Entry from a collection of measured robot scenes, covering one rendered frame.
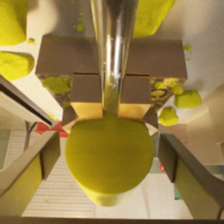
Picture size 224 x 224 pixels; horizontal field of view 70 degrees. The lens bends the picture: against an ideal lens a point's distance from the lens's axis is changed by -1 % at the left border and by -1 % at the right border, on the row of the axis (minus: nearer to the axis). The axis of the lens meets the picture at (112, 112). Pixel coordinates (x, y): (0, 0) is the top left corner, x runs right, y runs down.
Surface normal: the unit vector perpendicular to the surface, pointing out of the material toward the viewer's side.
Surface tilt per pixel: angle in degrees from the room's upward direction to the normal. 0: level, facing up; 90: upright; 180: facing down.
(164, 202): 90
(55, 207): 90
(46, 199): 90
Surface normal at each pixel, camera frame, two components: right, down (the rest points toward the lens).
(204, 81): -0.02, 0.95
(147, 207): 0.02, -0.32
